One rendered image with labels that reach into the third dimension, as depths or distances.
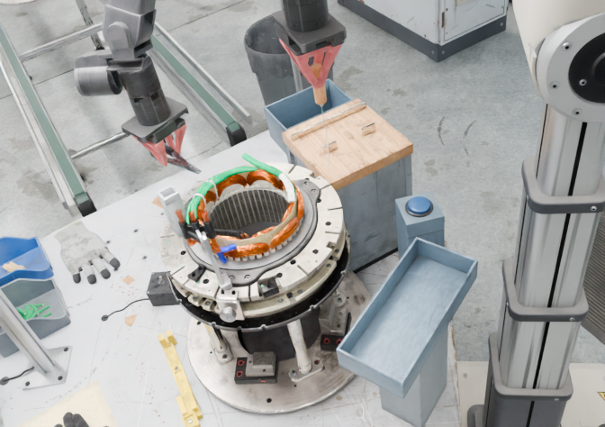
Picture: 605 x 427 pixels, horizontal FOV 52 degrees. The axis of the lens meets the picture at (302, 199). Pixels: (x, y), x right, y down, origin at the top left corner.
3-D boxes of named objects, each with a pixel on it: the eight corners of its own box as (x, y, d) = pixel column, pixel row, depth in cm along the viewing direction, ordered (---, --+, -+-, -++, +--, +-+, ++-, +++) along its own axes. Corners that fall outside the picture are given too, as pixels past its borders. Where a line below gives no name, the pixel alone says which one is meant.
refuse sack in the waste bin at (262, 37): (244, 97, 295) (227, 31, 271) (312, 67, 306) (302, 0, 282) (284, 136, 269) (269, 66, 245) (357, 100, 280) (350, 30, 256)
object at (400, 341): (408, 471, 104) (402, 383, 84) (353, 439, 109) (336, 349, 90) (471, 358, 117) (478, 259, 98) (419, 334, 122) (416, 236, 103)
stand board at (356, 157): (283, 141, 131) (281, 132, 129) (359, 106, 136) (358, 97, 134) (330, 194, 117) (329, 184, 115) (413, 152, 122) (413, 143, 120)
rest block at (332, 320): (321, 334, 121) (318, 319, 117) (326, 311, 125) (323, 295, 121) (344, 336, 120) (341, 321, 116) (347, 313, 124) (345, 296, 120)
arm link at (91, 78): (124, 22, 92) (146, 13, 100) (53, 28, 94) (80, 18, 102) (141, 100, 97) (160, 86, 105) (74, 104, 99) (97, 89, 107)
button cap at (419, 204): (411, 216, 110) (411, 213, 110) (404, 202, 113) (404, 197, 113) (433, 211, 111) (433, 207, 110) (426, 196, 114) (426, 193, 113)
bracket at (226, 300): (226, 309, 100) (218, 289, 97) (247, 310, 99) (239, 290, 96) (222, 319, 99) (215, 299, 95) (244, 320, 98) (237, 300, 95)
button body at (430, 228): (410, 310, 127) (406, 225, 109) (400, 285, 132) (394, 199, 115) (443, 302, 127) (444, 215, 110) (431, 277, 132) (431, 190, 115)
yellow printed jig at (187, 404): (159, 346, 129) (154, 336, 127) (175, 338, 130) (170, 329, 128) (188, 435, 114) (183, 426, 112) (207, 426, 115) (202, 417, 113)
